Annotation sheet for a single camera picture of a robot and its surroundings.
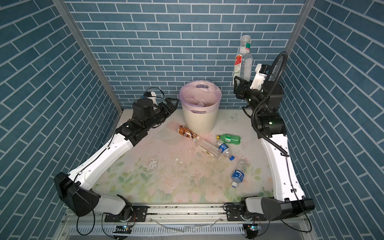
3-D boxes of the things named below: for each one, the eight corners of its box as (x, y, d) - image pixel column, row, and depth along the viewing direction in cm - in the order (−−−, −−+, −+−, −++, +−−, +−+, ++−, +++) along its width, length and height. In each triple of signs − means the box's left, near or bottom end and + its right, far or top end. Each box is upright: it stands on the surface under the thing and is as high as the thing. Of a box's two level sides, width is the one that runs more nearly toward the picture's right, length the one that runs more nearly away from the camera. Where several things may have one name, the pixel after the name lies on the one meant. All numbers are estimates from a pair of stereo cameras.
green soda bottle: (216, 145, 102) (217, 141, 98) (216, 137, 106) (216, 133, 102) (239, 145, 102) (241, 141, 98) (238, 137, 106) (239, 133, 102)
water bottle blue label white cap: (226, 184, 85) (227, 180, 81) (237, 161, 94) (239, 157, 90) (237, 191, 83) (239, 187, 78) (247, 167, 92) (250, 163, 87)
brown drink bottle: (176, 133, 107) (176, 129, 103) (180, 128, 109) (180, 124, 106) (196, 143, 101) (195, 139, 98) (199, 137, 104) (199, 134, 101)
